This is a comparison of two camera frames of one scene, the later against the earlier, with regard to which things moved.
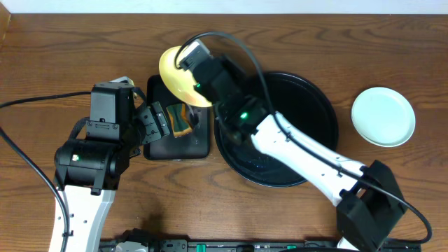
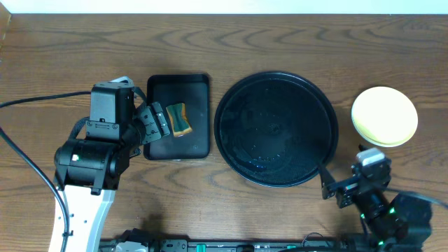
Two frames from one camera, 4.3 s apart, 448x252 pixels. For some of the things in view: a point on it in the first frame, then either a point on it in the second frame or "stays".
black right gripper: (235, 75) to (348, 190)
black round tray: (296, 101) stays
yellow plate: (178, 80) to (384, 116)
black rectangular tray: (194, 143) stays
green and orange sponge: (181, 122) stays
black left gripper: (156, 122) stays
